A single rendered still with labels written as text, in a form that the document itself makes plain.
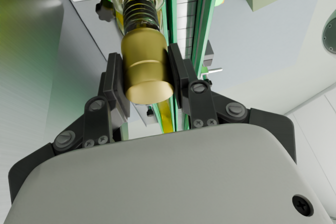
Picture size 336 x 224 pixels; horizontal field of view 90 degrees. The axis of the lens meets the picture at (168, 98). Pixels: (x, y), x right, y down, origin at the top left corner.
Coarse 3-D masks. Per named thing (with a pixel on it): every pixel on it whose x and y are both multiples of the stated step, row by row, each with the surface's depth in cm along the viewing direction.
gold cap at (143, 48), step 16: (128, 32) 12; (144, 32) 11; (160, 32) 12; (128, 48) 11; (144, 48) 11; (160, 48) 11; (128, 64) 11; (144, 64) 10; (160, 64) 11; (128, 80) 10; (144, 80) 10; (160, 80) 10; (128, 96) 11; (144, 96) 11; (160, 96) 12
